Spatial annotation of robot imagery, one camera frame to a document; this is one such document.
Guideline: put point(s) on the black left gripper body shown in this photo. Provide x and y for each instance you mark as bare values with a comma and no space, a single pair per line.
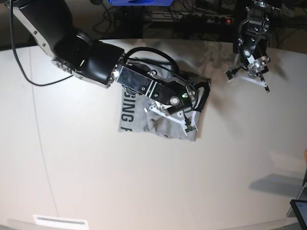
256,67

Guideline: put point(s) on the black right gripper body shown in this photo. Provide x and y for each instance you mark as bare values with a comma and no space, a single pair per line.
202,90

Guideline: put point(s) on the grey T-shirt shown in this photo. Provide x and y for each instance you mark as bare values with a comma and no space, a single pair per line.
159,98

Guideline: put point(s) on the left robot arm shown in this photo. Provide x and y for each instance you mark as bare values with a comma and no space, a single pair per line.
253,27

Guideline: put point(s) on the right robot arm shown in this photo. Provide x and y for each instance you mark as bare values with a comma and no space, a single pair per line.
74,51

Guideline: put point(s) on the black power strip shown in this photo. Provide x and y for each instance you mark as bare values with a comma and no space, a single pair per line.
198,17

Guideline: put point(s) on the black tablet with stand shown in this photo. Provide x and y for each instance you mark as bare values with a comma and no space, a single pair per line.
298,208

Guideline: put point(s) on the white label strip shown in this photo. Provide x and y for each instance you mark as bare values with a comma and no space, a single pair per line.
56,222

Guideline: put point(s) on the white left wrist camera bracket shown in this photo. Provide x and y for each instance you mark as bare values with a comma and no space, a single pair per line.
240,71

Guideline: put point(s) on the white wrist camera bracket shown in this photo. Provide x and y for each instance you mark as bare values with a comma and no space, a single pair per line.
187,121
240,71

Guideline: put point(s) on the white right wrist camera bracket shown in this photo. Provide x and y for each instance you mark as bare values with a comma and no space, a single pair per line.
187,121

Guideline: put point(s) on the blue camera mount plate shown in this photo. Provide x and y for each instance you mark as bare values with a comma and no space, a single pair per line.
140,2

